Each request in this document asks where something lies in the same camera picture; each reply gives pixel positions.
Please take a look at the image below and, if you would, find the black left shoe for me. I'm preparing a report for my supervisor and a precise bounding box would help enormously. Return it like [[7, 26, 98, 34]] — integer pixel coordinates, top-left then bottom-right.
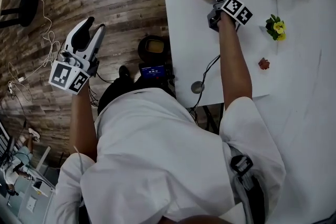
[[118, 65, 131, 80]]

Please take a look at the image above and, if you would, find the yellow rectangular dish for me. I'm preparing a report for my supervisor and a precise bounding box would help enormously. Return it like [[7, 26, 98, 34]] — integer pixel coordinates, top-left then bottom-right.
[[144, 39, 165, 54]]

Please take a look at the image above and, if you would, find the yellow potted flower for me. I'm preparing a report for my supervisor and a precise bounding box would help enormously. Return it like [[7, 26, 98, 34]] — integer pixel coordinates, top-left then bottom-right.
[[265, 14, 287, 42]]

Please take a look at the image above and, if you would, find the black round bin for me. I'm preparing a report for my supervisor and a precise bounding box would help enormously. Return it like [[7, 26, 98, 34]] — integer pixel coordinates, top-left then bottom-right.
[[137, 35, 169, 61]]

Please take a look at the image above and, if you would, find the round metal desk grommet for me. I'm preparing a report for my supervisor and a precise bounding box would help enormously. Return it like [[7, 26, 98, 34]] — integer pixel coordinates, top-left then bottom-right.
[[191, 80, 206, 94]]

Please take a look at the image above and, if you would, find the long white cable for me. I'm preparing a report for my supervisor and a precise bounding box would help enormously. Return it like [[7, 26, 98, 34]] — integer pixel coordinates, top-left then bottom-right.
[[7, 0, 63, 103]]

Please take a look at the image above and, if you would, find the black harness strap with buckle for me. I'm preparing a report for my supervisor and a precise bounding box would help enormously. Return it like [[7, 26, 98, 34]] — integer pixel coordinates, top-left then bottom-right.
[[230, 154, 270, 216]]

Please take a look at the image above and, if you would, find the black desk cable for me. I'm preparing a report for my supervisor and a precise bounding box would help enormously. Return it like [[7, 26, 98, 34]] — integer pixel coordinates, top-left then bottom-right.
[[188, 54, 222, 114]]

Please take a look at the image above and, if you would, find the person's left forearm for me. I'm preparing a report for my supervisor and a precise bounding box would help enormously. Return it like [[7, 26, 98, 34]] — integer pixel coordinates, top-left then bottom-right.
[[69, 80, 98, 164]]

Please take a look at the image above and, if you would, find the black desk frame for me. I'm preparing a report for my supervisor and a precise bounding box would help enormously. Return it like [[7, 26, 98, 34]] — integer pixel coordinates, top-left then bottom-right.
[[201, 103, 224, 135]]

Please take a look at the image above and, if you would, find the person in white coat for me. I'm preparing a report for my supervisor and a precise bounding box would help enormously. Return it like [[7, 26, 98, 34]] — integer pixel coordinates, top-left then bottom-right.
[[54, 87, 287, 224]]

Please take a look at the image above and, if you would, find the small red flower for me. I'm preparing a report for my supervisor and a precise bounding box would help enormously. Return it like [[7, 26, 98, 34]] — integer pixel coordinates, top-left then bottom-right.
[[257, 57, 271, 71]]

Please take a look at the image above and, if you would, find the person's right forearm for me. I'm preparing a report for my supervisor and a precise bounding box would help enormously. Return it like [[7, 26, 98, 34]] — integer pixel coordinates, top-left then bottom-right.
[[218, 12, 254, 111]]

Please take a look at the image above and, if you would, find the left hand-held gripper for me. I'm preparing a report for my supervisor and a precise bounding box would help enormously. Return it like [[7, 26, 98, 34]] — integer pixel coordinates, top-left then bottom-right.
[[48, 16, 107, 95]]

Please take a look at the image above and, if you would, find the black stool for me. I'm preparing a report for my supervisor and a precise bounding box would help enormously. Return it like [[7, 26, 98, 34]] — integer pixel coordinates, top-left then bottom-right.
[[0, 0, 40, 29]]

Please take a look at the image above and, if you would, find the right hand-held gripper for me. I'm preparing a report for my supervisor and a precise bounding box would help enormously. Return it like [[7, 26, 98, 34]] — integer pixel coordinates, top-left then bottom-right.
[[206, 0, 254, 33]]

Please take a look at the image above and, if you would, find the black device with blue screen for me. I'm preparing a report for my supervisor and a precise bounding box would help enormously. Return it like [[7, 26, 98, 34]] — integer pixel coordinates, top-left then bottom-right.
[[138, 62, 176, 88]]

